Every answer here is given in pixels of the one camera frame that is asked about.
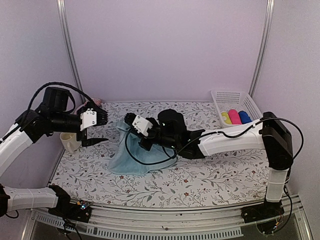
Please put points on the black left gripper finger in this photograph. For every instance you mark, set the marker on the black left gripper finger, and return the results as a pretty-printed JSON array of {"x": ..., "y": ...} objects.
[
  {"x": 92, "y": 141},
  {"x": 101, "y": 117}
]

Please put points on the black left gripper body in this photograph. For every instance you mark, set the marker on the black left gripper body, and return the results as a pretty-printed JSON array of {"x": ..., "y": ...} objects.
[{"x": 59, "y": 121}]

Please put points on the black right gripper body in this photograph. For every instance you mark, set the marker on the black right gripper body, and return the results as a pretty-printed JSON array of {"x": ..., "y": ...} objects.
[{"x": 169, "y": 142}]

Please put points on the light blue towel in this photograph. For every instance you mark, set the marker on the light blue towel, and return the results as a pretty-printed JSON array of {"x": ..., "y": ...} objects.
[{"x": 131, "y": 159}]

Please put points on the dark blue towel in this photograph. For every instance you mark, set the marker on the dark blue towel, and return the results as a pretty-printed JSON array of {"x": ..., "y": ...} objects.
[{"x": 244, "y": 117}]

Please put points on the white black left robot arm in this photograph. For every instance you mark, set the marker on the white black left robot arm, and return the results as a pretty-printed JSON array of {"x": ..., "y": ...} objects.
[{"x": 27, "y": 130}]

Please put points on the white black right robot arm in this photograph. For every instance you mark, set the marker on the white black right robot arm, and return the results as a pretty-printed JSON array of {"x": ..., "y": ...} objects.
[{"x": 268, "y": 133}]

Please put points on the cream ceramic mug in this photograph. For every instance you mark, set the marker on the cream ceramic mug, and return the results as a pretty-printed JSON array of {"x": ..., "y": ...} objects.
[{"x": 69, "y": 141}]

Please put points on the yellow rolled towel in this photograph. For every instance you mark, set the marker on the yellow rolled towel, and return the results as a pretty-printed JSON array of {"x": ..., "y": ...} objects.
[{"x": 226, "y": 118}]

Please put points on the pink rolled towel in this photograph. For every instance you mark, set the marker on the pink rolled towel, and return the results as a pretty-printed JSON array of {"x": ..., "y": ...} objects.
[{"x": 234, "y": 117}]

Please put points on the floral tablecloth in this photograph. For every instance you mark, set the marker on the floral tablecloth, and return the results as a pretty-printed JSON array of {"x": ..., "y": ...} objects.
[{"x": 223, "y": 179}]

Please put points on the white plastic basket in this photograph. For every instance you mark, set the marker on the white plastic basket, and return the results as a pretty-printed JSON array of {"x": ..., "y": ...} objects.
[{"x": 226, "y": 100}]

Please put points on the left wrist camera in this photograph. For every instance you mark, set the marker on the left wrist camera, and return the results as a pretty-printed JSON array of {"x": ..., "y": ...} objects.
[{"x": 56, "y": 98}]

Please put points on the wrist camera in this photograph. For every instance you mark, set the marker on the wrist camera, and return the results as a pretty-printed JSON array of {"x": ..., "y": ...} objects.
[
  {"x": 171, "y": 122},
  {"x": 56, "y": 98}
]

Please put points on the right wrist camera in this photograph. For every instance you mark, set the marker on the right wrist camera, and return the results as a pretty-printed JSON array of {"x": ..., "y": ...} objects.
[{"x": 171, "y": 122}]

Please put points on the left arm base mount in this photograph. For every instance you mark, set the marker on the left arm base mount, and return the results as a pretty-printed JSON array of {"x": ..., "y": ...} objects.
[{"x": 79, "y": 211}]

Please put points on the aluminium front rail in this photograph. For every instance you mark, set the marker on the aluminium front rail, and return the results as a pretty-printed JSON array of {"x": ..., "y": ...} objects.
[{"x": 197, "y": 223}]

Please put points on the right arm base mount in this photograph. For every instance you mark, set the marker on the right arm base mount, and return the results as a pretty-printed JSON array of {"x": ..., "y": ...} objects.
[{"x": 262, "y": 211}]

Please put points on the left aluminium frame post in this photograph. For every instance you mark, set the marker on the left aluminium frame post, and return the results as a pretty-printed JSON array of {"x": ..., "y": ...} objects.
[{"x": 62, "y": 13}]

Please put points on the aluminium frame post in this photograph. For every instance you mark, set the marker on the aluminium frame post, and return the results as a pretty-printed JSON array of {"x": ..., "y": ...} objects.
[
  {"x": 62, "y": 13},
  {"x": 270, "y": 4}
]

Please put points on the right aluminium frame post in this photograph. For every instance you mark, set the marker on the right aluminium frame post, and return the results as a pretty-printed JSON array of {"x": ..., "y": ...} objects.
[{"x": 270, "y": 4}]

